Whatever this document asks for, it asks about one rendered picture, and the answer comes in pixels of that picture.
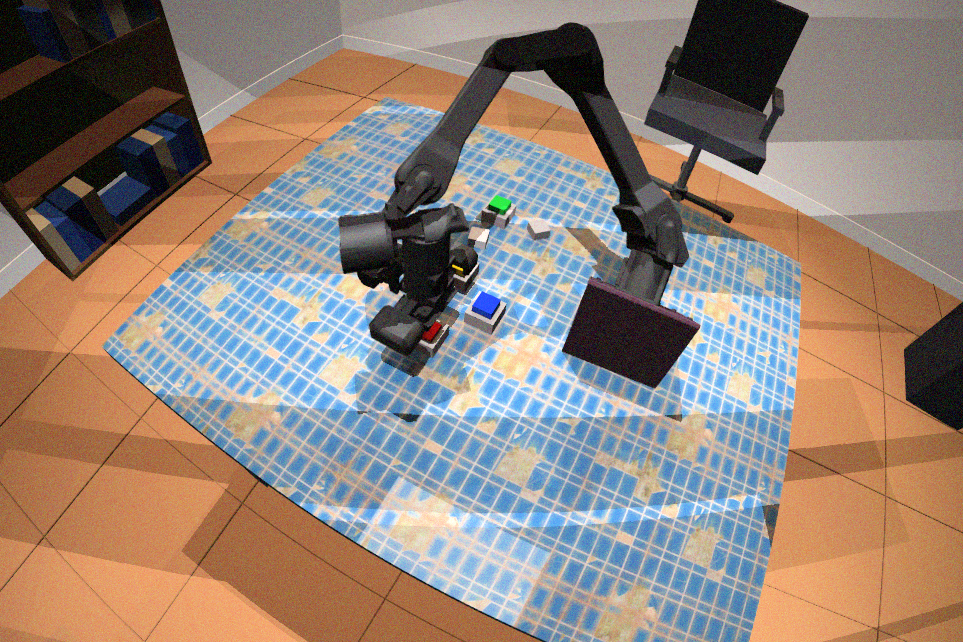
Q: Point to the red button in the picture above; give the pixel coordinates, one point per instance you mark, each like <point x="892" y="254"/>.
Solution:
<point x="432" y="340"/>

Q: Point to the beige cube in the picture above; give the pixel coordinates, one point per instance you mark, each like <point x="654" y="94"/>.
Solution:
<point x="478" y="238"/>

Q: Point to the yellow button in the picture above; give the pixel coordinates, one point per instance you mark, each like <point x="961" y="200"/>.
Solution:
<point x="462" y="281"/>

